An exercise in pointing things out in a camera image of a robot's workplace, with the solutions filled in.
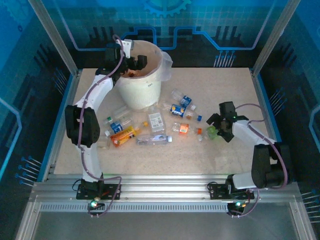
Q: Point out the clear plastic bin liner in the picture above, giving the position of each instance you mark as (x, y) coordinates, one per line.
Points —
(166, 65)

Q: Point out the clear square bottle white label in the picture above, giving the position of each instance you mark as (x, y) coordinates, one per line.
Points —
(156, 121)

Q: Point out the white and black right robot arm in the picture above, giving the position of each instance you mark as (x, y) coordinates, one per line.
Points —
(250, 135)

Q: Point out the white plastic bin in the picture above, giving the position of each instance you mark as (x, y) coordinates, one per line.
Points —
(140, 92)

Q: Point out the clear bottle pale blue cap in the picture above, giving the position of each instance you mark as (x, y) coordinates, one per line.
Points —
(152, 139)

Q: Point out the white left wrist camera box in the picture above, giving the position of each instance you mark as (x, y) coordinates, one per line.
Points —
(128, 46)

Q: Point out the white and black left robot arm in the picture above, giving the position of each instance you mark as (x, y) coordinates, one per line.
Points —
(100, 92)

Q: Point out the aluminium side rail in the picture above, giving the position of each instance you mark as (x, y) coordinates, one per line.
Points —
(262, 100)
(72, 90)

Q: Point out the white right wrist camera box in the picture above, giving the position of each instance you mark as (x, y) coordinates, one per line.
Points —
(242, 118)

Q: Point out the aluminium front rail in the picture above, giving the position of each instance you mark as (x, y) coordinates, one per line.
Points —
(162, 187)

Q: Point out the grey metal base panel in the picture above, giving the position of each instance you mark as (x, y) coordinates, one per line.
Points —
(162, 225)

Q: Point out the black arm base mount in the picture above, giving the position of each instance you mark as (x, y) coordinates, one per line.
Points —
(217, 191)
(85, 192)

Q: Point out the green plastic bottle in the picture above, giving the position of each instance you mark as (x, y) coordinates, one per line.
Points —
(212, 131)

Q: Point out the aluminium frame post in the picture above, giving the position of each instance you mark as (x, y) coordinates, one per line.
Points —
(55, 40)
(275, 37)

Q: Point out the pepsi bottle blue cap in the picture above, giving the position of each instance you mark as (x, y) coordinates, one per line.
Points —
(177, 111)

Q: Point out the black connector with lights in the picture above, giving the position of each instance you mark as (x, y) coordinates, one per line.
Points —
(237, 204)
(94, 203)

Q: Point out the clear bottle blue label white cap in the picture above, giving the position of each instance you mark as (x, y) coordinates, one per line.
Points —
(116, 127)

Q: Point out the orange juice bottle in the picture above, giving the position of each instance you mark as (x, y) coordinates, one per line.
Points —
(123, 135)

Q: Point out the clear bottle orange label and cap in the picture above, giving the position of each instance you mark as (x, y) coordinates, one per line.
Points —
(183, 128)

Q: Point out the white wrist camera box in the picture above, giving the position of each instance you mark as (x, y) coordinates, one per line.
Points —
(128, 46)
(242, 118)

